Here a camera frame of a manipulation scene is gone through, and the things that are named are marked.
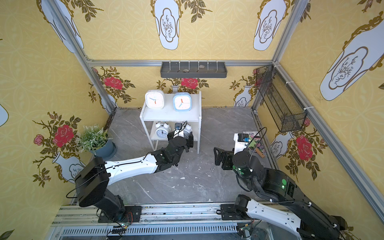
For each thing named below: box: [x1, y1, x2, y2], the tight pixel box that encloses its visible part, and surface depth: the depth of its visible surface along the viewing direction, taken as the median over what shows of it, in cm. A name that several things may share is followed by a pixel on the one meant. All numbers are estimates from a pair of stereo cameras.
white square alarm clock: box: [145, 90, 165, 110], surface depth 73 cm
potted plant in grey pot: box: [75, 124, 117, 160], surface depth 85 cm
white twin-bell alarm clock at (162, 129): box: [155, 121, 171, 139], surface depth 81 cm
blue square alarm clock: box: [173, 92, 193, 112], surface depth 73 cm
